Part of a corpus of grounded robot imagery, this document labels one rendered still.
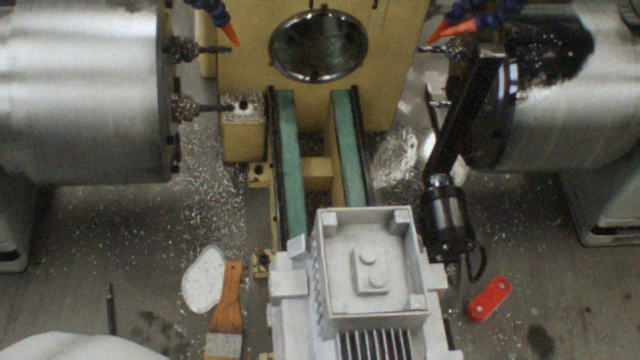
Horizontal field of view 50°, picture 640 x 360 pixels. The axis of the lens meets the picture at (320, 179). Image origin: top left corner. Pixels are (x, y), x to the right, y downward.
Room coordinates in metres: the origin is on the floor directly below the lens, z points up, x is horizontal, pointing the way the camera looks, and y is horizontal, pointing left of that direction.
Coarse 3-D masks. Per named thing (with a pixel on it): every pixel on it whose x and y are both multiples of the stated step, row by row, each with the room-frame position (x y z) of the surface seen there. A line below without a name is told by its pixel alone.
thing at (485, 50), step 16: (480, 48) 0.53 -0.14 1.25; (496, 48) 0.53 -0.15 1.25; (480, 64) 0.52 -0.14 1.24; (496, 64) 0.52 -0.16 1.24; (464, 80) 0.53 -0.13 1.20; (480, 80) 0.52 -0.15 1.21; (464, 96) 0.52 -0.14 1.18; (480, 96) 0.52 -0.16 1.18; (448, 112) 0.53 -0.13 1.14; (464, 112) 0.52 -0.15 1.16; (448, 128) 0.52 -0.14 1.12; (464, 128) 0.52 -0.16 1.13; (448, 144) 0.52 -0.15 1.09; (432, 160) 0.52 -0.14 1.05; (448, 160) 0.52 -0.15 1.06; (432, 176) 0.52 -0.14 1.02; (448, 176) 0.53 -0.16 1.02
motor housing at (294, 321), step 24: (288, 264) 0.34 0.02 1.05; (288, 312) 0.28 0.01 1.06; (312, 312) 0.28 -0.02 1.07; (432, 312) 0.31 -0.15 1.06; (288, 336) 0.25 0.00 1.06; (312, 336) 0.26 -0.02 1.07; (336, 336) 0.25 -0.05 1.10; (360, 336) 0.26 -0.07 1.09; (384, 336) 0.26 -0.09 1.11; (408, 336) 0.26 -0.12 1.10; (432, 336) 0.28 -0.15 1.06
